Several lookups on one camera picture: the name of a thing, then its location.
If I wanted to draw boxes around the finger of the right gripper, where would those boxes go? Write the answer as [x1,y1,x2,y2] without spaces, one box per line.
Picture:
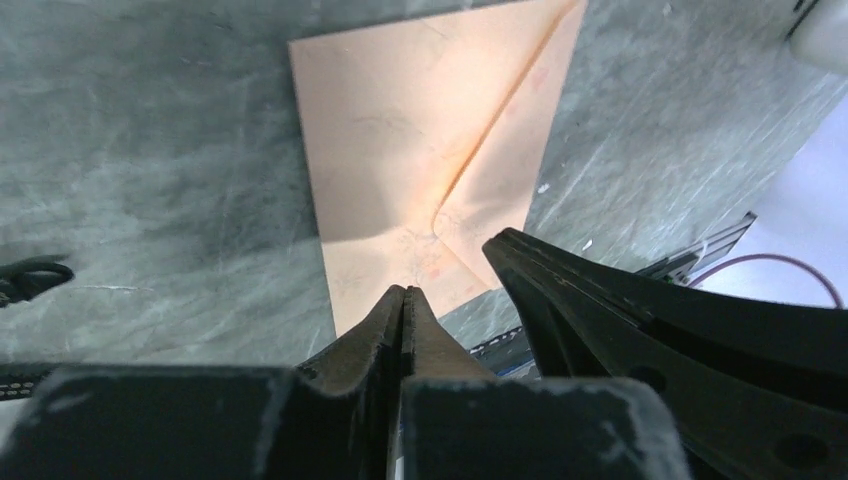
[483,229,847,479]

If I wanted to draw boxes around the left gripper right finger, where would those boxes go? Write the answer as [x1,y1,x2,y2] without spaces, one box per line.
[387,286,691,479]

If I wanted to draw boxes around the tan envelope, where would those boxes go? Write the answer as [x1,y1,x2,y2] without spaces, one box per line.
[289,1,586,334]

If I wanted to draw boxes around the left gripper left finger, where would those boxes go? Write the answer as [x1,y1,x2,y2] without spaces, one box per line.
[1,286,406,479]

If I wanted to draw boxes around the black pliers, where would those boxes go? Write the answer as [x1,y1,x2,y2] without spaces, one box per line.
[1,255,75,308]

